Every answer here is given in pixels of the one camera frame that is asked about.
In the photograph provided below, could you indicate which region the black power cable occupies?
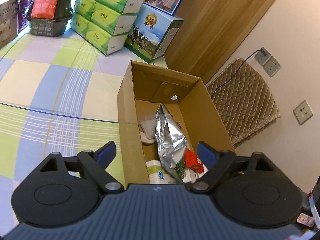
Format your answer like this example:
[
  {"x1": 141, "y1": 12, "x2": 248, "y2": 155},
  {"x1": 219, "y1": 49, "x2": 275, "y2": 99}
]
[{"x1": 210, "y1": 49, "x2": 265, "y2": 98}]

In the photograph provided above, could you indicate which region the quilted brown cushion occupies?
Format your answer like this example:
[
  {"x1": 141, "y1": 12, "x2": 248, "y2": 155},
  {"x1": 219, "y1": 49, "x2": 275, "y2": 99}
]
[{"x1": 207, "y1": 58, "x2": 280, "y2": 147}]

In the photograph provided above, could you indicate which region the wall socket with plug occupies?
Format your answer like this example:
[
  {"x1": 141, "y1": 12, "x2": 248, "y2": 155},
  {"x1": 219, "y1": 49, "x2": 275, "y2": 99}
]
[{"x1": 254, "y1": 47, "x2": 271, "y2": 66}]

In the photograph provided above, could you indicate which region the green tissue pack stack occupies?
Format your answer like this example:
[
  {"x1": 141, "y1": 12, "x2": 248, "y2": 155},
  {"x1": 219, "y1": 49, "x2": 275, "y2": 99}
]
[{"x1": 71, "y1": 0, "x2": 145, "y2": 55}]

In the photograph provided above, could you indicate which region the purple box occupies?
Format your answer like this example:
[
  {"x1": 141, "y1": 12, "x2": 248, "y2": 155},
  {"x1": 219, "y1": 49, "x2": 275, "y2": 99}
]
[{"x1": 17, "y1": 0, "x2": 32, "y2": 33}]

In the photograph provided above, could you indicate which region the white appliance box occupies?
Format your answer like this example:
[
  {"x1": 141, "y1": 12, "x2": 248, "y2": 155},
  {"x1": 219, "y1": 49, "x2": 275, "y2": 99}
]
[{"x1": 0, "y1": 0, "x2": 18, "y2": 48}]

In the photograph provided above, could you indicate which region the white green pill box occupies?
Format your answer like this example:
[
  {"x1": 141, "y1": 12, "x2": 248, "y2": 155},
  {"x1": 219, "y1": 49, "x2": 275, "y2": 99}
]
[{"x1": 183, "y1": 166, "x2": 208, "y2": 184}]

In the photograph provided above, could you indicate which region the green white medicine box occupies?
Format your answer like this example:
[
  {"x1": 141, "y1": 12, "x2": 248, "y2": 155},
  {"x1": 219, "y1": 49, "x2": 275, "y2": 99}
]
[{"x1": 146, "y1": 160, "x2": 178, "y2": 185}]

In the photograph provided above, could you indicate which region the silver green foil bag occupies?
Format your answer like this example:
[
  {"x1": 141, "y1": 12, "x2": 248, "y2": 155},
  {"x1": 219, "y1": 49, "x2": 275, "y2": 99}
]
[{"x1": 155, "y1": 103, "x2": 188, "y2": 183}]

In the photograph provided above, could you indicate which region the red black food container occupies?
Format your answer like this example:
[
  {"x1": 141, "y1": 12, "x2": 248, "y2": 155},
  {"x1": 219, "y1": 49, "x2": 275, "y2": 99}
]
[{"x1": 25, "y1": 0, "x2": 72, "y2": 20}]

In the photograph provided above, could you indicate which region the clear plastic blister pack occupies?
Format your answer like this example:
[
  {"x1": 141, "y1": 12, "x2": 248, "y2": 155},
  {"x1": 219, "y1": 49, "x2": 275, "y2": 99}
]
[{"x1": 139, "y1": 114, "x2": 156, "y2": 139}]

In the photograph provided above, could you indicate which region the wooden wardrobe panel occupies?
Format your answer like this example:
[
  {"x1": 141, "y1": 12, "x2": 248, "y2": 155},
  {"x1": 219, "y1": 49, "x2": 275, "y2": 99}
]
[{"x1": 165, "y1": 0, "x2": 275, "y2": 82}]

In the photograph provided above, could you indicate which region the green blue milk box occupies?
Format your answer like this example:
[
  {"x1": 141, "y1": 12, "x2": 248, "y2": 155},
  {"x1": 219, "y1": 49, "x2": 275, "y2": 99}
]
[{"x1": 124, "y1": 4, "x2": 184, "y2": 63}]

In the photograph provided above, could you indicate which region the red snack wrapper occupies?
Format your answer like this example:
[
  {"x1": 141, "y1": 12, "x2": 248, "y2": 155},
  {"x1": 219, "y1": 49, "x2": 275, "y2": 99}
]
[{"x1": 185, "y1": 148, "x2": 204, "y2": 173}]

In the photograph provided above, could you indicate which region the round-port wall socket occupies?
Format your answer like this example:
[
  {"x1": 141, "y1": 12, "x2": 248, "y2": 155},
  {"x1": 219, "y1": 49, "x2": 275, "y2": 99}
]
[{"x1": 293, "y1": 100, "x2": 313, "y2": 125}]

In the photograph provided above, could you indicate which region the brown cardboard box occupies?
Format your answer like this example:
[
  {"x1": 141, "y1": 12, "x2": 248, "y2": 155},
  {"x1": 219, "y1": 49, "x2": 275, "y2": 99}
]
[{"x1": 117, "y1": 61, "x2": 234, "y2": 184}]

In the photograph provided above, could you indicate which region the empty wall socket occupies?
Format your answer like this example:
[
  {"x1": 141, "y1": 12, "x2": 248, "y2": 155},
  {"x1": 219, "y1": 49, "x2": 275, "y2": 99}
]
[{"x1": 263, "y1": 56, "x2": 281, "y2": 77}]

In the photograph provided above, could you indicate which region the checkered tablecloth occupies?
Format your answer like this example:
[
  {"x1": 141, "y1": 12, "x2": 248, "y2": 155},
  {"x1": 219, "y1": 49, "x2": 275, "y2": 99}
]
[{"x1": 0, "y1": 27, "x2": 169, "y2": 235}]

